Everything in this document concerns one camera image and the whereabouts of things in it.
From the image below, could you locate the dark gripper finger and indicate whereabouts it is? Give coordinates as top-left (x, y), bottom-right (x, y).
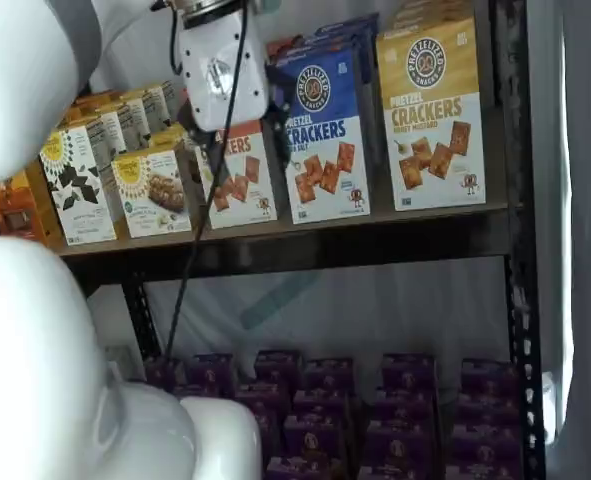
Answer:
top-left (176, 97), bottom-right (209, 147)
top-left (260, 96), bottom-right (289, 132)

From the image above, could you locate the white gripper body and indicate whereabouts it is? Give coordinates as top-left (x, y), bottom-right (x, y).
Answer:
top-left (178, 12), bottom-right (269, 133)

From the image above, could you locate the yellow white pretzel crackers box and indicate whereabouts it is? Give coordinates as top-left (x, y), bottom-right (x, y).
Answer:
top-left (385, 0), bottom-right (478, 34)
top-left (376, 17), bottom-right (487, 212)

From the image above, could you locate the yellow Simple Mills box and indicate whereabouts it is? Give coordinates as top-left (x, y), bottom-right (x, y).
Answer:
top-left (147, 122), bottom-right (189, 151)

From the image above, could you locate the white Simple Mills box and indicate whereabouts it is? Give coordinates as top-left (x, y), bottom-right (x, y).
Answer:
top-left (141, 85), bottom-right (172, 136)
top-left (117, 97), bottom-right (151, 151)
top-left (85, 113), bottom-right (127, 156)

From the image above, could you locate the orange white pretzel crackers box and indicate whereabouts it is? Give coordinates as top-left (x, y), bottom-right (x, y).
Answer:
top-left (266, 37), bottom-right (299, 66)
top-left (192, 119), bottom-right (279, 231)

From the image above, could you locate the blue white pretzel crackers box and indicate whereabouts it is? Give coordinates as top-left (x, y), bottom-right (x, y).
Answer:
top-left (273, 43), bottom-right (372, 225)
top-left (294, 12), bottom-right (381, 151)

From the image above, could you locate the Simple Mills bar box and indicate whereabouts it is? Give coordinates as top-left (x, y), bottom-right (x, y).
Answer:
top-left (110, 148), bottom-right (194, 239)

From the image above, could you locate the orange brown snack box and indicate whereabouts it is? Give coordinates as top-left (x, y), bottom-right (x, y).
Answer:
top-left (0, 167), bottom-right (51, 246)
top-left (54, 89), bottom-right (124, 129)

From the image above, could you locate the Simple Mills dark cracker box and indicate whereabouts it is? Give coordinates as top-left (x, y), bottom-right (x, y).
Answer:
top-left (38, 124), bottom-right (119, 246)

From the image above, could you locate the brown shelf board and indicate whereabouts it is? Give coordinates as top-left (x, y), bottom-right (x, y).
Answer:
top-left (57, 199), bottom-right (511, 259)

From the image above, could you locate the purple snack box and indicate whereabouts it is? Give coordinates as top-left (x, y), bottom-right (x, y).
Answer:
top-left (457, 394), bottom-right (522, 429)
top-left (292, 389), bottom-right (350, 419)
top-left (282, 413), bottom-right (347, 460)
top-left (144, 357), bottom-right (187, 391)
top-left (367, 419), bottom-right (442, 469)
top-left (254, 349), bottom-right (304, 386)
top-left (372, 389), bottom-right (437, 424)
top-left (266, 454), bottom-right (346, 480)
top-left (380, 353), bottom-right (437, 394)
top-left (444, 462), bottom-right (526, 480)
top-left (449, 424), bottom-right (525, 469)
top-left (302, 357), bottom-right (355, 394)
top-left (460, 358), bottom-right (520, 399)
top-left (184, 353), bottom-right (236, 396)
top-left (234, 382), bottom-right (295, 416)
top-left (357, 464), bottom-right (446, 480)

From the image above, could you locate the teal tape strip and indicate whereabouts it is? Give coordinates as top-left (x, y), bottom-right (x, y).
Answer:
top-left (238, 271), bottom-right (322, 331)

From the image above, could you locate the white curtain sheet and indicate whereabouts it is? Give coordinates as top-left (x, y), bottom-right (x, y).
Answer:
top-left (524, 0), bottom-right (591, 480)

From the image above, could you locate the long black cable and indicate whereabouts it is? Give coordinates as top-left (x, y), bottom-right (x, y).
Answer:
top-left (163, 0), bottom-right (250, 366)

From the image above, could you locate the short black cable loop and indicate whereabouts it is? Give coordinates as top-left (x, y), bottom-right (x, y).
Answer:
top-left (168, 8), bottom-right (185, 77)

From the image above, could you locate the dark metal shelf frame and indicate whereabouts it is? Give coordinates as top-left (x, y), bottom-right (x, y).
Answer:
top-left (59, 0), bottom-right (547, 480)

